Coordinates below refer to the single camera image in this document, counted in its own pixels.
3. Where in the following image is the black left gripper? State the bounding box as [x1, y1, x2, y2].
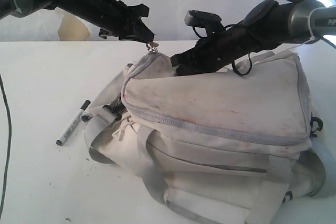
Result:
[56, 0, 154, 43]

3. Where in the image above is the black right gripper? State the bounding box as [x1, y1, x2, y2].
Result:
[171, 28, 261, 74]

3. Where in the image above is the white fabric backpack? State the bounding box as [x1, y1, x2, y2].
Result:
[82, 50, 335, 223]

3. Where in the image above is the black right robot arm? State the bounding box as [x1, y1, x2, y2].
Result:
[171, 0, 335, 76]

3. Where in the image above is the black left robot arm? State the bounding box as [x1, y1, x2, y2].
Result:
[1, 0, 154, 44]

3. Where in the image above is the black and white marker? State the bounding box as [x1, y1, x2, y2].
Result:
[55, 100, 91, 146]

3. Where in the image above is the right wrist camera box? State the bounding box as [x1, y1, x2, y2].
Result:
[184, 10, 222, 28]

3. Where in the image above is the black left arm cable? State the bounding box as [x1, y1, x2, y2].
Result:
[0, 76, 13, 209]

